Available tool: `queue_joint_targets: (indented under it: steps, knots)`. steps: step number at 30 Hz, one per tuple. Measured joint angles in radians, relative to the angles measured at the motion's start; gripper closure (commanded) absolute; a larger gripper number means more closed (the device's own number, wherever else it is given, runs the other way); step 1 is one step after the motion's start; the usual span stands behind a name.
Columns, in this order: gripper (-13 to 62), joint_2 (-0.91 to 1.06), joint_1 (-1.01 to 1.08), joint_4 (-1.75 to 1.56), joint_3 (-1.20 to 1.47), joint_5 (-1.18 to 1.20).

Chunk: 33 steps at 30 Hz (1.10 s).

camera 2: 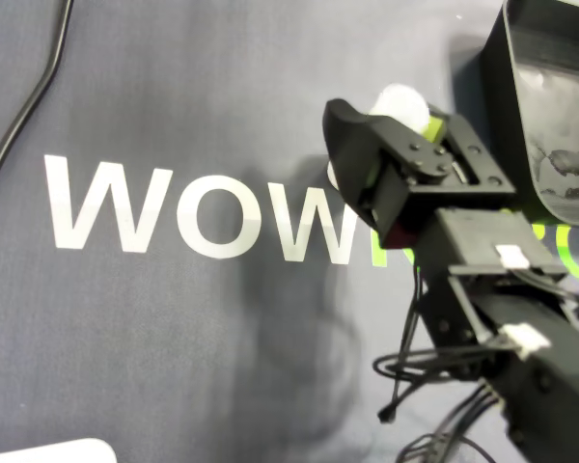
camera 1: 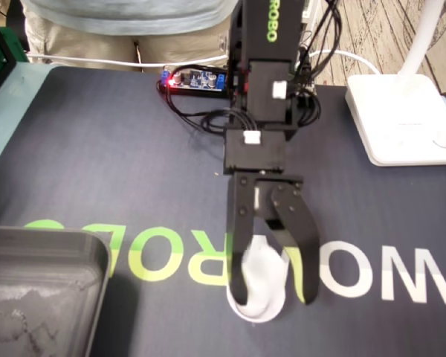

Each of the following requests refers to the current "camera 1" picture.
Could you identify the dark grey WOWROBO printed mat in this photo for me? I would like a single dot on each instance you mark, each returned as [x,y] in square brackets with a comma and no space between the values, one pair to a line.
[134,167]

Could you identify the white translucent plastic cylinder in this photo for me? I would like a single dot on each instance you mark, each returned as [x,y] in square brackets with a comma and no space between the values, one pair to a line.
[262,267]

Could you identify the person in beige trousers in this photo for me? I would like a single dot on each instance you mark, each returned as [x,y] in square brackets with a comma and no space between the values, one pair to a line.
[96,44]

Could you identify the black WOWROBO robot arm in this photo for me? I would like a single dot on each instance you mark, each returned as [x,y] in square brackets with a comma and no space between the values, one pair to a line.
[267,104]

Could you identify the white wide plastic cup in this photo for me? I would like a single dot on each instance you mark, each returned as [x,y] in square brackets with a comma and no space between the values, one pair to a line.
[271,312]

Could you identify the black plastic tray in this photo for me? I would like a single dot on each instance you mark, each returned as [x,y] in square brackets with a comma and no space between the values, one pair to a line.
[41,297]

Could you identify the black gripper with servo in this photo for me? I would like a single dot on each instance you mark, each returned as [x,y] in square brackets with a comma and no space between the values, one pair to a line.
[241,193]

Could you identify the blue power converter board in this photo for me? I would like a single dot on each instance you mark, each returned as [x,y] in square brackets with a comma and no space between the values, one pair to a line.
[197,80]

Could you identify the black printed frame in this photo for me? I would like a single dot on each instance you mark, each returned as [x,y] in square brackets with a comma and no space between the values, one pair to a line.
[7,59]

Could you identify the white flat object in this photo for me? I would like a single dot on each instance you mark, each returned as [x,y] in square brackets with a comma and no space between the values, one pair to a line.
[401,119]

